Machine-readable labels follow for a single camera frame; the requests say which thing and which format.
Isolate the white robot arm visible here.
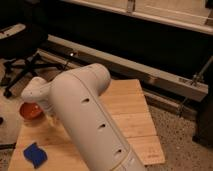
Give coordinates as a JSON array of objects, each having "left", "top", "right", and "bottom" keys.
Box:
[{"left": 21, "top": 63, "right": 146, "bottom": 171}]

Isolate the black cable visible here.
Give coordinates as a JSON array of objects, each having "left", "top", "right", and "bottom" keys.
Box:
[{"left": 62, "top": 53, "right": 75, "bottom": 72}]

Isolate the orange bowl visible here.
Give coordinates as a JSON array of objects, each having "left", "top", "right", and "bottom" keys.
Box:
[{"left": 19, "top": 103, "right": 43, "bottom": 120}]

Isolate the blue sponge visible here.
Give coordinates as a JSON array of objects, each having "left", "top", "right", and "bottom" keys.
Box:
[{"left": 23, "top": 142, "right": 47, "bottom": 169}]

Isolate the black office chair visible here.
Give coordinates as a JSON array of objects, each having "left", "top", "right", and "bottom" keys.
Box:
[{"left": 0, "top": 23, "right": 62, "bottom": 98}]

